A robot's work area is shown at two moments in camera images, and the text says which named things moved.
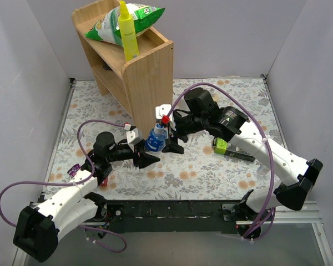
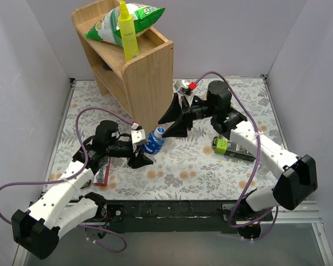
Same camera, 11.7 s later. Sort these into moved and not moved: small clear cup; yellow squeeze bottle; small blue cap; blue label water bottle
Moved: small blue cap
Not moved: blue label water bottle; yellow squeeze bottle; small clear cup
